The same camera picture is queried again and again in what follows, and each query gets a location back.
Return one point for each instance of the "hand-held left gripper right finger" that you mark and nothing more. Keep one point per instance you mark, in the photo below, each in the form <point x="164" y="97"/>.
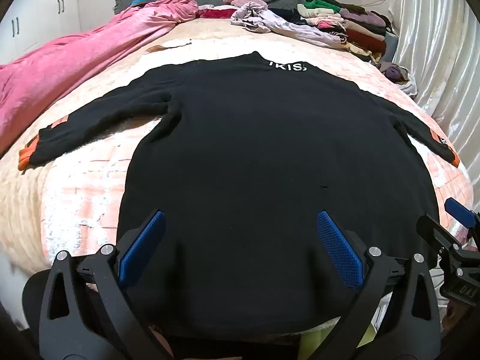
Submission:
<point x="339" y="249"/>

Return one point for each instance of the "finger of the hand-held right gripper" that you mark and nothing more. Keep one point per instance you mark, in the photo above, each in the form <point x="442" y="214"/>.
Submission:
<point x="459" y="210"/>
<point x="435" y="228"/>

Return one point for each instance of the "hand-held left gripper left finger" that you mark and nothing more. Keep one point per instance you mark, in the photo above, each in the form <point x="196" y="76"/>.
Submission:
<point x="144" y="245"/>

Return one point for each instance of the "black sweater with orange cuffs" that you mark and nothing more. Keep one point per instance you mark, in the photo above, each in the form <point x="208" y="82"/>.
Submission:
<point x="262" y="157"/>

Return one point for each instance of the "purple crumpled clothes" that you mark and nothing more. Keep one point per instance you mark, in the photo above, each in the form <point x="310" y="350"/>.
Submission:
<point x="392" y="71"/>

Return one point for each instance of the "pile of folded clothes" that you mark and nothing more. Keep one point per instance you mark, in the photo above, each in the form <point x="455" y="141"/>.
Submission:
<point x="360" y="33"/>

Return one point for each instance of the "person's left hand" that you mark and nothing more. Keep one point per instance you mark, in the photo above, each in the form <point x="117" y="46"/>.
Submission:
<point x="160" y="345"/>

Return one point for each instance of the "orange white plaid blanket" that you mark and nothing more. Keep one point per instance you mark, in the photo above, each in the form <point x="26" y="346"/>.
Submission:
<point x="86" y="195"/>

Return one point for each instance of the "person's yellow-green garment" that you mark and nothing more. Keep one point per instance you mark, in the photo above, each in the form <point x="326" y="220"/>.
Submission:
<point x="362" y="339"/>

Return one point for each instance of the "white satin curtain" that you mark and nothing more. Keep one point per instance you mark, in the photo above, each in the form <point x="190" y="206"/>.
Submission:
<point x="442" y="63"/>

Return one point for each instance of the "pink velvet blanket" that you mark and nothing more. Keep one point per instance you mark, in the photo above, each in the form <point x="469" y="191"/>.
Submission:
<point x="75" y="63"/>

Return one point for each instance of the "lilac crumpled garment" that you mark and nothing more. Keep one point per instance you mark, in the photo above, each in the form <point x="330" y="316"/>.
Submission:
<point x="270" y="20"/>

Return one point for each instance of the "red garment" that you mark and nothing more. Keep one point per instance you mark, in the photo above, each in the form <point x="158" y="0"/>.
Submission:
<point x="217" y="13"/>

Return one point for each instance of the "white wardrobe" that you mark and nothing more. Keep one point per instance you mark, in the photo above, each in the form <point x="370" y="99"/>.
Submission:
<point x="45" y="18"/>

